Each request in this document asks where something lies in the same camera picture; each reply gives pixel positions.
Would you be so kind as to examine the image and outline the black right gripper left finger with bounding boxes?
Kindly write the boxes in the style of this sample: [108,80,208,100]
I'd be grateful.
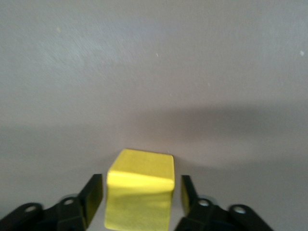
[0,174,104,231]

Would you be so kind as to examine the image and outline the yellow wooden block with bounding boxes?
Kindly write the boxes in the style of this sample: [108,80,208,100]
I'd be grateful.
[104,148,175,229]

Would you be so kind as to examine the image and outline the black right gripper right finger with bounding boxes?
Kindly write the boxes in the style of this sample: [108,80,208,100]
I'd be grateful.
[173,175,275,231]

